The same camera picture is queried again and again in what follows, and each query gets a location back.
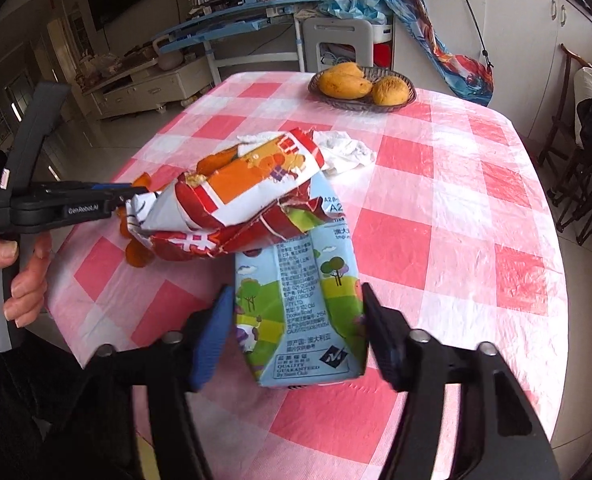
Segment red orange snack bag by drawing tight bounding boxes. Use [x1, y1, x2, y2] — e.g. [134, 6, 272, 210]
[126, 129, 349, 263]

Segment pink checked tablecloth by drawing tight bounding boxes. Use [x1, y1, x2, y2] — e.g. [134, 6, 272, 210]
[46, 71, 569, 480]

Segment long yellow mango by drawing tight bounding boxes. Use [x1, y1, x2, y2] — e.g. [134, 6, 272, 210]
[318, 71, 374, 100]

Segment person's left forearm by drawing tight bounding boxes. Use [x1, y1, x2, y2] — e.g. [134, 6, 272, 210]
[0, 340, 76, 480]

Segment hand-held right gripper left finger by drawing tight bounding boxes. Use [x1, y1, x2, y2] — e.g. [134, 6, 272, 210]
[76, 284, 237, 480]

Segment white storage box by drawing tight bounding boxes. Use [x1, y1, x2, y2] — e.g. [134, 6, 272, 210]
[373, 22, 394, 68]

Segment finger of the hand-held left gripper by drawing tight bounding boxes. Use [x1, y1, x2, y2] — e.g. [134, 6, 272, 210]
[88, 183, 149, 208]

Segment black cord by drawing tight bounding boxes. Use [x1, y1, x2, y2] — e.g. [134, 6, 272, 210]
[406, 0, 495, 68]

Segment blue study desk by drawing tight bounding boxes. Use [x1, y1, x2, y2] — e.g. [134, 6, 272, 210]
[151, 0, 327, 86]

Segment blue plastic bag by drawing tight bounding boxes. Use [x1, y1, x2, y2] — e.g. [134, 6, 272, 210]
[318, 0, 391, 23]

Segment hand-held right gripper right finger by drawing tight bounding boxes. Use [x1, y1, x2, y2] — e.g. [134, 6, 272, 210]
[361, 282, 562, 480]

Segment colourful printed bag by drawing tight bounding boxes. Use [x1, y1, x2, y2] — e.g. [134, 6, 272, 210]
[381, 0, 495, 107]

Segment dark woven fruit basket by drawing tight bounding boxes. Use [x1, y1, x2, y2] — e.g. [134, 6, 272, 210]
[308, 65, 417, 113]

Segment white television cabinet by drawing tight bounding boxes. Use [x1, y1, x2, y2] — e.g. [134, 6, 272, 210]
[83, 57, 214, 121]

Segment person's left hand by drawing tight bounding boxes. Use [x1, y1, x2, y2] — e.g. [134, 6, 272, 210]
[0, 235, 52, 361]

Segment white crumpled tissue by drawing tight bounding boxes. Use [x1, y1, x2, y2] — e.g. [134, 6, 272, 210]
[312, 130, 377, 177]

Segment blue green milk carton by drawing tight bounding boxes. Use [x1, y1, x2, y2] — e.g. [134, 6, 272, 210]
[233, 172, 367, 390]

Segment white plastic stool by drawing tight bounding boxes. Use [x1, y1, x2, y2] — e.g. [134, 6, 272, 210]
[302, 17, 375, 75]

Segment pink kettlebell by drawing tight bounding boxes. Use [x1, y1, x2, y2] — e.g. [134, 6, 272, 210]
[152, 40, 187, 72]

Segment dark wooden chair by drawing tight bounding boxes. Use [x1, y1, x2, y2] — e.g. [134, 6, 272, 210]
[538, 44, 592, 196]

